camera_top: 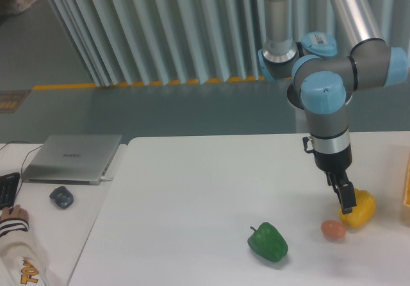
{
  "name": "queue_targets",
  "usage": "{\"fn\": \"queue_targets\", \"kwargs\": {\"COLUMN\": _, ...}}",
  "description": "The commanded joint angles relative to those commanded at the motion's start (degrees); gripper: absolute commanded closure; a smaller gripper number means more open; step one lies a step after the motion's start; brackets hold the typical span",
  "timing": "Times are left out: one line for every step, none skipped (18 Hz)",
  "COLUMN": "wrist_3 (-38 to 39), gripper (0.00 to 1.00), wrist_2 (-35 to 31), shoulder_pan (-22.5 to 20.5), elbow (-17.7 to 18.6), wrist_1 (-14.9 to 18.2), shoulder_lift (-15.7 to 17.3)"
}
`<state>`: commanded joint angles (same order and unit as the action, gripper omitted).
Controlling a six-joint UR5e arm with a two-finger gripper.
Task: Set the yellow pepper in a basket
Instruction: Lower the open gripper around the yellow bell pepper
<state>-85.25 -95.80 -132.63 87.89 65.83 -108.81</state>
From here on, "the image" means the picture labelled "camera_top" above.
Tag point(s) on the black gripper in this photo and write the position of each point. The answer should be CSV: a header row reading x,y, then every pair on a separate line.
x,y
336,162

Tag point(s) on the yellow bell pepper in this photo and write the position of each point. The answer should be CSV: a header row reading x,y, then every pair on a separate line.
x,y
362,212

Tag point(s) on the cream sleeved forearm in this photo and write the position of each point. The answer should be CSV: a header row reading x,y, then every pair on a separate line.
x,y
22,262

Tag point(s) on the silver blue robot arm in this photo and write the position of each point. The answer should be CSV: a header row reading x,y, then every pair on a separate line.
x,y
322,82

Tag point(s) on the green bell pepper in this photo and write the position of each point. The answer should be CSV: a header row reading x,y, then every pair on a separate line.
x,y
267,242

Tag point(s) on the person's hand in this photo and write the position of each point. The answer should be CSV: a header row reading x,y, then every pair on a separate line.
x,y
15,213

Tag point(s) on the brown egg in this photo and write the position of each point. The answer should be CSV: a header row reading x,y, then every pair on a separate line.
x,y
333,229

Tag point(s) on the white folding partition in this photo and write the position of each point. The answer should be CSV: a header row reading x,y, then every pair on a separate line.
x,y
200,40

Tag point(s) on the silver closed laptop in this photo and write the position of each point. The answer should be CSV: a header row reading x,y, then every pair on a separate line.
x,y
72,159

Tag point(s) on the black keyboard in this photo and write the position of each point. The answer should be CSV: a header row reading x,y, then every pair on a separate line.
x,y
8,189

